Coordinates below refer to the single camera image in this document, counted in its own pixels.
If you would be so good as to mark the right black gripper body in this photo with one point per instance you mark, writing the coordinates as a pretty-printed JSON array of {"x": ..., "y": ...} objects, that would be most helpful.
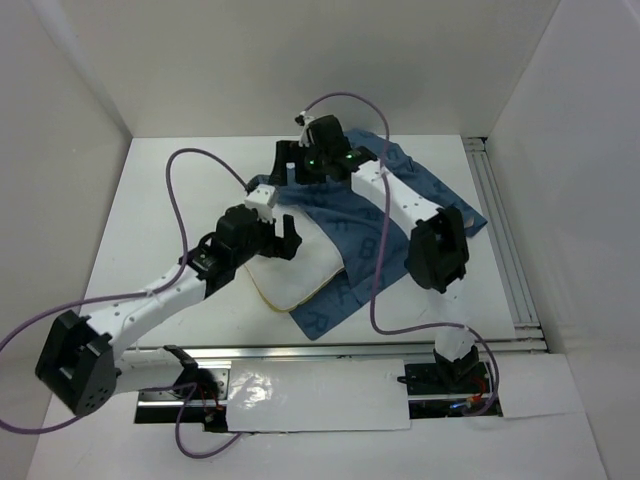
[{"x": 316, "y": 160}]

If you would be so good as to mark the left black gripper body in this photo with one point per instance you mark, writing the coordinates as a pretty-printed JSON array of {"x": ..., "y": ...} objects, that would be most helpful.
[{"x": 262, "y": 243}]

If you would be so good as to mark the white pillow yellow trim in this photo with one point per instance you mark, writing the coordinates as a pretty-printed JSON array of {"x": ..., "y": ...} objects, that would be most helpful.
[{"x": 286, "y": 284}]

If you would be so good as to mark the blue cartoon print pillowcase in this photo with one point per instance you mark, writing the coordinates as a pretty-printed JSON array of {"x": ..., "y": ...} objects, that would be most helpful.
[{"x": 353, "y": 230}]

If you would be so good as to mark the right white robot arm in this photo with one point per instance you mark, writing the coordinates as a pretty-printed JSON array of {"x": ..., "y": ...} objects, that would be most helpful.
[{"x": 437, "y": 249}]

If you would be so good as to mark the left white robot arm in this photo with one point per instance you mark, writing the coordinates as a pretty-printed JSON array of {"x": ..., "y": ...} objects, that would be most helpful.
[{"x": 83, "y": 361}]

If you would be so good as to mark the white cover sheet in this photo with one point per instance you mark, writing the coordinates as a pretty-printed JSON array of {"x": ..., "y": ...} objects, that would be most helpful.
[{"x": 317, "y": 396}]

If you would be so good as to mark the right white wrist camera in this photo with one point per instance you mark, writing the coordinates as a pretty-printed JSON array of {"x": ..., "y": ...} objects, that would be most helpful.
[{"x": 305, "y": 121}]

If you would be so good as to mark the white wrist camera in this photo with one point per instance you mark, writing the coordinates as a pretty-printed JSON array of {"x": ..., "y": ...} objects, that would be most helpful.
[
  {"x": 262, "y": 200},
  {"x": 305, "y": 121}
]

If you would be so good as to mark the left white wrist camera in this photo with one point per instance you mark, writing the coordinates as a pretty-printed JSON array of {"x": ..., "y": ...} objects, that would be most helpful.
[{"x": 262, "y": 200}]

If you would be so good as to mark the aluminium front rail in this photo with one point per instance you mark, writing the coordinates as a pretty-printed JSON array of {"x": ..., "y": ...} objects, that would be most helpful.
[{"x": 401, "y": 349}]

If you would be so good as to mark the aluminium side rail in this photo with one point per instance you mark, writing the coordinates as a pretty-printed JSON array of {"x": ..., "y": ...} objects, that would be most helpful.
[{"x": 526, "y": 322}]

